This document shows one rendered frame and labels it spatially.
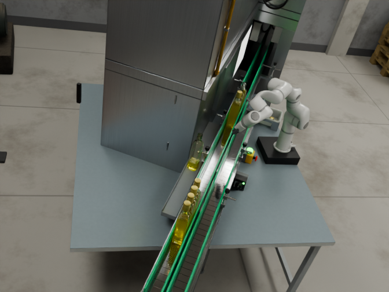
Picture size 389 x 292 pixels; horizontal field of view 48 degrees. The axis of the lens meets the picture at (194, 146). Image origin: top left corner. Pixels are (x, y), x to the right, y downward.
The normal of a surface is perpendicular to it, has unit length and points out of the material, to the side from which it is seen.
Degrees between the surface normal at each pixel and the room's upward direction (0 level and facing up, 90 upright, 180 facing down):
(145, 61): 90
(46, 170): 0
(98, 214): 0
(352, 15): 90
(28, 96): 0
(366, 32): 90
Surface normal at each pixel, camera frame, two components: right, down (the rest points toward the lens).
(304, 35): 0.16, 0.64
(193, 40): -0.30, 0.56
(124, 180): 0.18, -0.76
